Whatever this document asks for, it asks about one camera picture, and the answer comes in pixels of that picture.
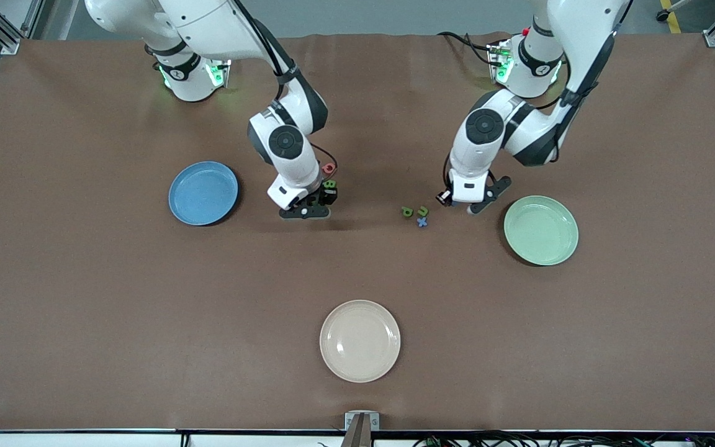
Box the blue plate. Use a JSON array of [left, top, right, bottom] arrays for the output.
[[168, 161, 239, 227]]

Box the green plate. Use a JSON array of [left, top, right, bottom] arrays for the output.
[[503, 196, 580, 267]]

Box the beige plate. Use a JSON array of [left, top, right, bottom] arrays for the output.
[[320, 300, 402, 384]]

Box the brown table mat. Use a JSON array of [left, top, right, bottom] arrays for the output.
[[0, 32, 715, 432]]

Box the black base cable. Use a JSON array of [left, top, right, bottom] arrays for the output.
[[437, 31, 496, 66]]

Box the grey metal bracket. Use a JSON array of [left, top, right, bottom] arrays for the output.
[[344, 411, 380, 447]]

